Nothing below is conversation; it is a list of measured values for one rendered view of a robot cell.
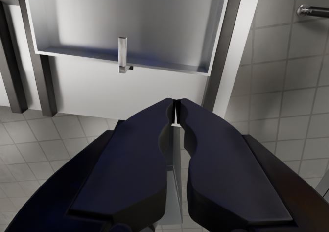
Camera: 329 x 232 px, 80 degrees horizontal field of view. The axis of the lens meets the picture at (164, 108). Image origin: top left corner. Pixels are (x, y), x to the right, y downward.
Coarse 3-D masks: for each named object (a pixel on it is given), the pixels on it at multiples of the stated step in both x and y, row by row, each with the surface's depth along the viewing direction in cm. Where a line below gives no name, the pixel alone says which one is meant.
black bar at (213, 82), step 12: (228, 0) 26; (240, 0) 26; (228, 12) 27; (228, 24) 27; (228, 36) 28; (216, 48) 29; (228, 48) 29; (216, 60) 30; (216, 72) 31; (216, 84) 32; (204, 96) 33
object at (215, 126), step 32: (192, 128) 9; (224, 128) 9; (192, 160) 7; (224, 160) 7; (256, 160) 7; (192, 192) 6; (224, 192) 6; (256, 192) 6; (224, 224) 6; (256, 224) 5
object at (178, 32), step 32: (32, 0) 27; (64, 0) 29; (96, 0) 28; (128, 0) 28; (160, 0) 28; (192, 0) 28; (224, 0) 25; (32, 32) 28; (64, 32) 31; (96, 32) 30; (128, 32) 30; (160, 32) 30; (192, 32) 30; (128, 64) 29; (160, 64) 30; (192, 64) 32
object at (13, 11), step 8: (0, 0) 28; (8, 0) 28; (16, 0) 28; (8, 8) 30; (16, 8) 29; (8, 16) 30; (16, 16) 30; (16, 24) 31; (16, 32) 31; (24, 32) 31; (16, 40) 32; (24, 40) 32; (16, 48) 32; (24, 48) 32; (24, 56) 33; (24, 64) 33
